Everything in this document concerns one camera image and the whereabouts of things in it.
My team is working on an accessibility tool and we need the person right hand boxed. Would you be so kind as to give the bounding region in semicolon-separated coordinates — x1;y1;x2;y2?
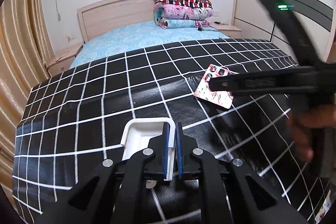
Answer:
288;105;335;163

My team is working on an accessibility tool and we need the white plastic packaging tray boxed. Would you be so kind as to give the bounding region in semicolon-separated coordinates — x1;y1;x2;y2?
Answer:
121;117;175;181

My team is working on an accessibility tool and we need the right beige nightstand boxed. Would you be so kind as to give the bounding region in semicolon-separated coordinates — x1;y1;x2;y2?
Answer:
210;22;242;38

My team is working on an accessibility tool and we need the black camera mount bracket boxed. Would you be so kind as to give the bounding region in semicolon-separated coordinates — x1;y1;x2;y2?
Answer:
259;0;324;68

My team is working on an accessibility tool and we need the pink folded quilt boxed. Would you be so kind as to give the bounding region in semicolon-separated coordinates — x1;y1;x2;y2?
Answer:
154;2;213;21

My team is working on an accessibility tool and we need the beige nightstand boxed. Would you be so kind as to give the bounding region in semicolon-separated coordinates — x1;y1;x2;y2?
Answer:
47;43;83;76
210;22;242;38

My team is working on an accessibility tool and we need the beige wooden headboard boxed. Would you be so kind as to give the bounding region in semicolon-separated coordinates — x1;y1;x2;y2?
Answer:
77;0;157;43

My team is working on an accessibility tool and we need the beige striped curtain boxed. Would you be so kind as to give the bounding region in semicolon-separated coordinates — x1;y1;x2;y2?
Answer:
1;0;54;199

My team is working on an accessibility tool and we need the left beige nightstand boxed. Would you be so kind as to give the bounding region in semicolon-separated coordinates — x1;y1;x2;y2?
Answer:
47;43;83;76

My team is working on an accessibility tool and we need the black white grid cover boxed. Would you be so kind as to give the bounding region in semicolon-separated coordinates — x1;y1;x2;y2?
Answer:
13;39;329;223

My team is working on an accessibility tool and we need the light blue bed sheet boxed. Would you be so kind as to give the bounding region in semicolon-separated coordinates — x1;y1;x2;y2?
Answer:
70;21;227;68

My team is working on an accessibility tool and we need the black pen on nightstand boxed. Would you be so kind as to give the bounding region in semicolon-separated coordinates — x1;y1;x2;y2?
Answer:
213;21;228;25

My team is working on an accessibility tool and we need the light blue folded quilt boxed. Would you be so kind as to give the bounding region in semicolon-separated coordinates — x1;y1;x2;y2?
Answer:
153;9;210;29

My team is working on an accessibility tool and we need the red patterned blister card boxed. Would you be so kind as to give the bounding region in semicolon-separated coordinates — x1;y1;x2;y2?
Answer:
194;63;240;109

